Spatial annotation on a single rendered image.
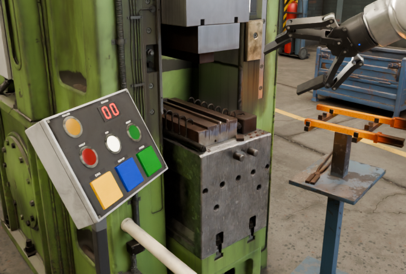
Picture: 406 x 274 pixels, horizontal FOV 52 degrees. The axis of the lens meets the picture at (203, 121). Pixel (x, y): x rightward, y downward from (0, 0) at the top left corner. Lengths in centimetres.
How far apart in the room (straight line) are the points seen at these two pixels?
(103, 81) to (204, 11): 42
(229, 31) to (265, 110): 58
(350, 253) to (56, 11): 204
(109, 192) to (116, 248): 64
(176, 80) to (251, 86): 38
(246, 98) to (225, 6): 51
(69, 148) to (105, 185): 13
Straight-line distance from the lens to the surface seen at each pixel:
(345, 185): 193
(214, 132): 160
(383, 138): 176
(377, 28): 88
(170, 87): 202
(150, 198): 170
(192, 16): 144
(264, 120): 202
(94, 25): 142
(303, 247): 268
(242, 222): 181
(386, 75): 523
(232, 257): 187
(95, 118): 115
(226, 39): 155
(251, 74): 188
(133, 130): 123
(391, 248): 283
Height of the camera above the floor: 151
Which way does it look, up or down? 18 degrees down
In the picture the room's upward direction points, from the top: straight up
